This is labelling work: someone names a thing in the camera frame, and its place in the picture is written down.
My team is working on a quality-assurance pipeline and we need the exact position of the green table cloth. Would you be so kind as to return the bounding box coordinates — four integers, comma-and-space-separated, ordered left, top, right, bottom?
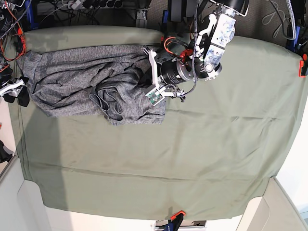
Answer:
9, 36, 308, 220

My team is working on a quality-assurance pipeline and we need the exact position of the metal table bracket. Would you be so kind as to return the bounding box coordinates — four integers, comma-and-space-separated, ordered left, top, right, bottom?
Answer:
135, 9, 148, 28

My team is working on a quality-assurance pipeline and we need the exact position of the orange black clamp bottom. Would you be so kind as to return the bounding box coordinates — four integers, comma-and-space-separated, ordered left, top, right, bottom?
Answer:
164, 210, 186, 231

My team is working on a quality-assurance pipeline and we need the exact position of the blue clamp handle left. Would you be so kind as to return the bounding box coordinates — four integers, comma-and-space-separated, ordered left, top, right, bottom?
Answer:
25, 0, 39, 30

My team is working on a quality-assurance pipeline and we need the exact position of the blue clamp handle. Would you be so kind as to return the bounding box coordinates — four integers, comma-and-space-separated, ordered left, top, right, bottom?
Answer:
286, 26, 300, 53
161, 10, 168, 33
25, 0, 39, 30

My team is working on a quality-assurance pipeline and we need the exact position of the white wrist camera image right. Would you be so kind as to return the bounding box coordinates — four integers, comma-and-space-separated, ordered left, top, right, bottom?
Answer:
145, 89, 165, 106

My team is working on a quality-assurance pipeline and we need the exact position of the orange black clamp right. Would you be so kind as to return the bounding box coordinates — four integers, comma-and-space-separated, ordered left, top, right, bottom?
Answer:
298, 53, 308, 78

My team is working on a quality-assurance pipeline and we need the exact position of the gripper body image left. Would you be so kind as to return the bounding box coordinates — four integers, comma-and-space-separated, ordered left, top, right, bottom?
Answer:
0, 77, 28, 98

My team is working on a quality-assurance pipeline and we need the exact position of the blue clamp handle right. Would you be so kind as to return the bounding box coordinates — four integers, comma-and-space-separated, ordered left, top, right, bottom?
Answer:
286, 26, 300, 53

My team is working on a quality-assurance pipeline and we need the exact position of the white power strip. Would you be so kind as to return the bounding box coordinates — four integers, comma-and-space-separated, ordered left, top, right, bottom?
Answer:
61, 0, 83, 10

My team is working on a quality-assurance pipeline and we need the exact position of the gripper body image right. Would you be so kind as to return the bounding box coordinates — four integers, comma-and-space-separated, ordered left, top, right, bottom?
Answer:
143, 47, 196, 102

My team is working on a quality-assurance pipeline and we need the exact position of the grey long-sleeve T-shirt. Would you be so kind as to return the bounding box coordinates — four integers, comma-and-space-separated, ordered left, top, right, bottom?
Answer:
17, 45, 166, 126

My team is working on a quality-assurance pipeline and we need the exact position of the braided white cable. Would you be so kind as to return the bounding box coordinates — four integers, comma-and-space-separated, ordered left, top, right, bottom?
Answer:
285, 0, 296, 40

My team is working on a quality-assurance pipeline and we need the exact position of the blue clamp handle centre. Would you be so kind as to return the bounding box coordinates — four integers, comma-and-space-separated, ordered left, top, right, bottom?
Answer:
161, 10, 168, 33

